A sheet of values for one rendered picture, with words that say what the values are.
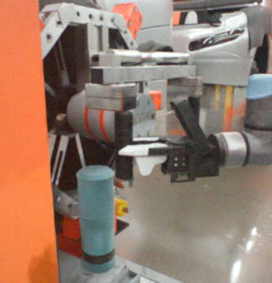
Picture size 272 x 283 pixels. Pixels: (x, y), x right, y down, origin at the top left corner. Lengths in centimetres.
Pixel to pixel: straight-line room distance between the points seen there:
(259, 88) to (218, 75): 264
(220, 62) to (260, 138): 262
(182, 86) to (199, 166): 30
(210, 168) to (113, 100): 25
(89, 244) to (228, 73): 276
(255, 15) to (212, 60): 65
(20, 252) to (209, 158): 43
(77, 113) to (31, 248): 51
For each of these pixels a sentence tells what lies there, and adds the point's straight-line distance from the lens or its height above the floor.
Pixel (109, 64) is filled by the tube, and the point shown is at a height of 99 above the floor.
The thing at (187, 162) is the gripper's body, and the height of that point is 80.
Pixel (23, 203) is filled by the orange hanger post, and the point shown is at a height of 85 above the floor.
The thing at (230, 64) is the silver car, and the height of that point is 97.
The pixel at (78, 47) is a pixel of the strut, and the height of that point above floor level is 103.
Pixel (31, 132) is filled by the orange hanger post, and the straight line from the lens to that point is 32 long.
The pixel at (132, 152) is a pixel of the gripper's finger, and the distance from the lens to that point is 58.
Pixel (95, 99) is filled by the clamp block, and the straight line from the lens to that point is 60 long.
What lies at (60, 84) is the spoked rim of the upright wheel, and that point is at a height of 93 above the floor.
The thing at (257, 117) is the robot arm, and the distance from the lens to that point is 67.
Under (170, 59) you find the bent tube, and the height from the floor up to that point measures 99.
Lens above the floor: 99
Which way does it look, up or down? 15 degrees down
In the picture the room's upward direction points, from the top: straight up
